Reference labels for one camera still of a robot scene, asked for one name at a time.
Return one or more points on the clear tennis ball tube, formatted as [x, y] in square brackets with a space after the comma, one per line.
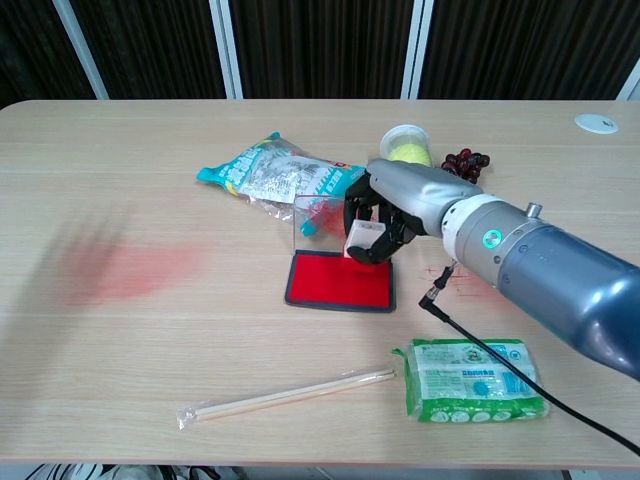
[405, 140]

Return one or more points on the green packaged food pack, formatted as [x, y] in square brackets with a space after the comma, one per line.
[450, 390]

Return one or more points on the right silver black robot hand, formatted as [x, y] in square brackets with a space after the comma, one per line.
[415, 195]

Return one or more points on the red ink pad case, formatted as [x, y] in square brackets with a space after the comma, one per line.
[325, 282]

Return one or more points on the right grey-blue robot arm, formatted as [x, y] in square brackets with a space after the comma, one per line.
[550, 270]

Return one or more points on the wrapped wooden chopsticks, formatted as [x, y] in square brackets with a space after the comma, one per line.
[280, 397]

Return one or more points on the dark red grape bunch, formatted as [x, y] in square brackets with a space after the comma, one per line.
[467, 162]

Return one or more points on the teal snack bag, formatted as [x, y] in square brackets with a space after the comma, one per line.
[275, 175]

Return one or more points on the yellow tennis ball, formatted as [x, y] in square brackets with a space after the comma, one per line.
[407, 152]

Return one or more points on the red white stamp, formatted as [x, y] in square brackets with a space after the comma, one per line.
[361, 234]

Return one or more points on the white partition post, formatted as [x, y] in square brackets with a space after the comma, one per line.
[80, 50]
[631, 87]
[226, 50]
[417, 50]

